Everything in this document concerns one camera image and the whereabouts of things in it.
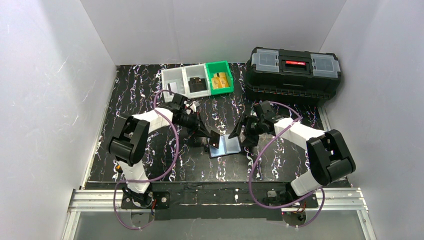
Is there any white middle plastic bin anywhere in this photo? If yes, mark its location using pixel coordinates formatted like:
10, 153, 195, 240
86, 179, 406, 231
182, 63, 211, 99

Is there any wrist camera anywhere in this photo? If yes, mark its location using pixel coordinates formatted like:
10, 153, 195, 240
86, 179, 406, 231
169, 93, 199, 115
253, 100, 276, 119

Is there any black plastic toolbox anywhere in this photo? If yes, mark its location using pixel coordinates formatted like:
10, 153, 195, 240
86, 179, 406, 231
243, 47, 342, 107

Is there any black marbled table mat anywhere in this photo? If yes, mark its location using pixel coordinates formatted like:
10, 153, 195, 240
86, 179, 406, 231
85, 63, 310, 190

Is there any white left plastic bin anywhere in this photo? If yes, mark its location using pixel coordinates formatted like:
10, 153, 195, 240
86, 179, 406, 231
161, 66, 189, 97

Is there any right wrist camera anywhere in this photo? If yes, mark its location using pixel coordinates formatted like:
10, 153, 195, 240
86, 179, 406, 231
253, 100, 276, 119

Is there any black card holder wallet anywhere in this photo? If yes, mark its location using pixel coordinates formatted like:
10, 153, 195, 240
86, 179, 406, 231
205, 134, 242, 159

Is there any black credit card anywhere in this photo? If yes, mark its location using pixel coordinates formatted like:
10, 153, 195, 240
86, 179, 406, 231
188, 77, 207, 93
209, 130, 221, 149

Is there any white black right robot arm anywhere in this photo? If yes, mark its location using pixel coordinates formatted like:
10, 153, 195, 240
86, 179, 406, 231
229, 100, 356, 199

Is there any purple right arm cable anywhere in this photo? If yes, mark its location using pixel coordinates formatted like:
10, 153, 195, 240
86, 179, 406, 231
248, 101, 326, 228

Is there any aluminium frame rail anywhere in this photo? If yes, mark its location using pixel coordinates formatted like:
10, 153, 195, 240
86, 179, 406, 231
62, 182, 376, 240

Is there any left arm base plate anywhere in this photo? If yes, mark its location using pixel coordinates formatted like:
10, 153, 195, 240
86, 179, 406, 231
120, 191, 170, 210

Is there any tan credit card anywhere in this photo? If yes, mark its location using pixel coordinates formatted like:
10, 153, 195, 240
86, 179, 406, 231
211, 73, 222, 90

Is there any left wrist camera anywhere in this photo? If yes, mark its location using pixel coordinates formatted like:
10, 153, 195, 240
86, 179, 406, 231
169, 93, 199, 115

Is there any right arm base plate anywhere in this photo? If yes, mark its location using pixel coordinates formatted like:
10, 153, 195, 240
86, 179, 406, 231
262, 190, 320, 211

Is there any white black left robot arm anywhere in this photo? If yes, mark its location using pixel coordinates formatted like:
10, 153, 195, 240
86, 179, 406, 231
107, 93, 212, 194

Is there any gold card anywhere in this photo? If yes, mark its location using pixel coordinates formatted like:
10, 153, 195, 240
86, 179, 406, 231
218, 72, 229, 88

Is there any silver card in bin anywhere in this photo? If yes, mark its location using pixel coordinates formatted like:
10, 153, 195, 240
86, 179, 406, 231
166, 82, 179, 95

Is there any white plastic bin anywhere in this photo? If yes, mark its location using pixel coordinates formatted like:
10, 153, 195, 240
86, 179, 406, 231
182, 63, 211, 99
161, 66, 189, 97

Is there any green plastic bin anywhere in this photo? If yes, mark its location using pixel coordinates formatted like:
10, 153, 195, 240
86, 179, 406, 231
205, 60, 234, 95

